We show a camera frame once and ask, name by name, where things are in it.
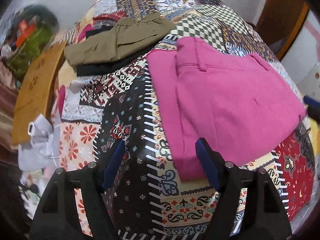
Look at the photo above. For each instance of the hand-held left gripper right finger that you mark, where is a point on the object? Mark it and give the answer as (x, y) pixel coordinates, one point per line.
(207, 165)

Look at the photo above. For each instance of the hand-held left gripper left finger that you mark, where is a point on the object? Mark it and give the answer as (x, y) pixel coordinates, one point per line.
(113, 165)

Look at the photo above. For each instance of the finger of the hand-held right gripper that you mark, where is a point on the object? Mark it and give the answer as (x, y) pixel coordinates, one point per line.
(312, 100)

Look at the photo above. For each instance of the pink pants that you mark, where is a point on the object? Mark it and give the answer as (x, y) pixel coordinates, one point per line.
(220, 92)

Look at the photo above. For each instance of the olive green pants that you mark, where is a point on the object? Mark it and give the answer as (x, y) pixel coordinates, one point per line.
(100, 47)

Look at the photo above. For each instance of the patchwork printed blanket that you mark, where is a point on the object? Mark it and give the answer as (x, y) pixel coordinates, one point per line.
(130, 110)

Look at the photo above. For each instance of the light grey garment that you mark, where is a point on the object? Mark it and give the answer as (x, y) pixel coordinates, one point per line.
(37, 142)

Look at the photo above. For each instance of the wooden door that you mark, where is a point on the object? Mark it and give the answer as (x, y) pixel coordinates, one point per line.
(282, 10)

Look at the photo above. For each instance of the black garment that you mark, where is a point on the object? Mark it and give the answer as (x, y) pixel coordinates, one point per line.
(100, 69)

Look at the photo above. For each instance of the wooden lap board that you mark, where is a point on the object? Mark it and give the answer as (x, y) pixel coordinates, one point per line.
(35, 87)

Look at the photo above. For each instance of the magenta red garment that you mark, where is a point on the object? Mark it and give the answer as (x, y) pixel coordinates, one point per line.
(82, 32)

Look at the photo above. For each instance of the green fabric bag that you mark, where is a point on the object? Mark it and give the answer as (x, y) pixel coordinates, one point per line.
(37, 42)

